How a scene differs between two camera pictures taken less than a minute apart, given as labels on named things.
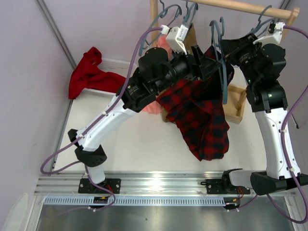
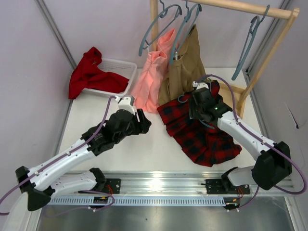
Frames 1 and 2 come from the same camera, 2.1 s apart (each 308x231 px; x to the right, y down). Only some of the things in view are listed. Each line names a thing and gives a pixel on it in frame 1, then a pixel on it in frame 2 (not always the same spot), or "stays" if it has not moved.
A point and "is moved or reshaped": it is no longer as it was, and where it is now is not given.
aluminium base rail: x=132 y=182 stays
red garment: x=89 y=75 stays
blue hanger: x=218 y=31 → x=199 y=121
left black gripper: x=198 y=64 → x=139 y=121
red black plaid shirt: x=197 y=107 is moved or reshaped
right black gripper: x=226 y=49 → x=197 y=111
